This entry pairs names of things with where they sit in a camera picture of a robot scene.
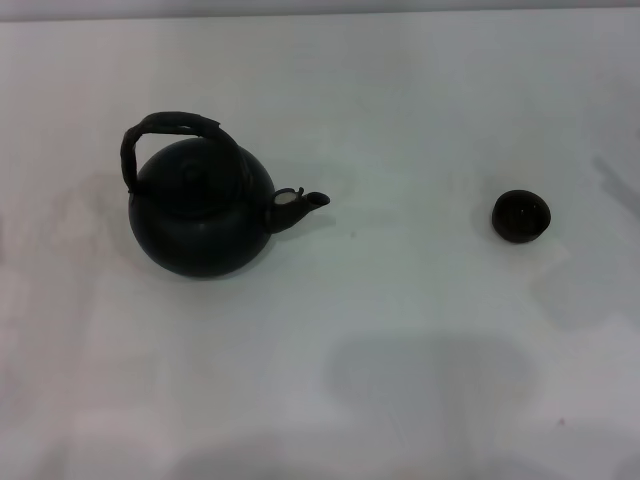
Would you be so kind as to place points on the small dark teacup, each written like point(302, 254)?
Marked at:
point(521, 216)

